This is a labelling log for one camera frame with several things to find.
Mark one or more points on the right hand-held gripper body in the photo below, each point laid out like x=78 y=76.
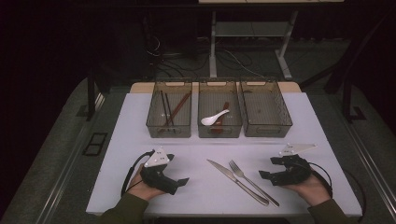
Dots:
x=295 y=174

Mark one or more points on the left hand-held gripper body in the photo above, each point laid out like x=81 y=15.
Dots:
x=157 y=179

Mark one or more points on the smoky clear plastic bin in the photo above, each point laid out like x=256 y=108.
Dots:
x=183 y=121
x=264 y=107
x=208 y=99

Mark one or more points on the black chopstick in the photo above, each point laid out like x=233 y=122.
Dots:
x=169 y=109
x=164 y=107

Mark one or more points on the brown wooden chopstick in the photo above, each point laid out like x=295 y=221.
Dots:
x=181 y=106
x=178 y=106

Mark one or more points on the white ceramic spoon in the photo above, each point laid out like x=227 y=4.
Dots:
x=208 y=120

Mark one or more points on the brown wooden spoon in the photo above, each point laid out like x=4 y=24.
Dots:
x=225 y=106

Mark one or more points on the person's left hand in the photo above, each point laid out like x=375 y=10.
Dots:
x=141 y=188

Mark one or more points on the person's right hand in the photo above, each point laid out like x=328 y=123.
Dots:
x=313 y=193

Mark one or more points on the steel fork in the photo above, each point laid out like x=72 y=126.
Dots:
x=258 y=188

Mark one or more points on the steel table knife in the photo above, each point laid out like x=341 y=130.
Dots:
x=229 y=175

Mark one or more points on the white table board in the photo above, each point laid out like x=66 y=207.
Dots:
x=124 y=140

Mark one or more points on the dark metal stand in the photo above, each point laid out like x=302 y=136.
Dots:
x=347 y=102
x=91 y=99

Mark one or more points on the grey metal desk frame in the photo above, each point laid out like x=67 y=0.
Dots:
x=212 y=46

